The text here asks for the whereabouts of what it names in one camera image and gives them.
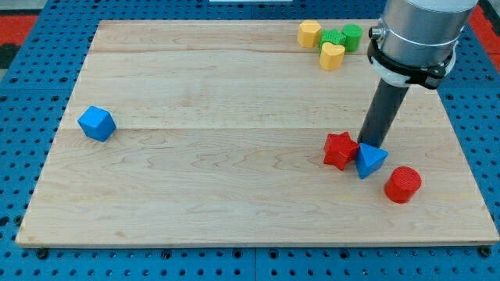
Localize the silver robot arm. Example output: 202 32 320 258
367 0 477 90

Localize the red star block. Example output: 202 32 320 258
323 131 359 171

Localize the green star block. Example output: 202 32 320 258
318 29 347 52

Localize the blue cube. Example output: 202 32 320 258
77 106 116 142

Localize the light wooden board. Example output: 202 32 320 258
16 20 499 248

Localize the yellow heart block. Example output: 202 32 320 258
320 42 345 71

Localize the blue triangle block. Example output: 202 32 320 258
355 143 389 180

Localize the yellow hexagon block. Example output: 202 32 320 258
297 20 322 48

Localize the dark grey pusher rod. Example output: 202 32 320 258
357 80 409 148

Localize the green cylinder block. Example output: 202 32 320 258
342 24 363 52

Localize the red cylinder block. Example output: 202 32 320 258
384 166 422 204

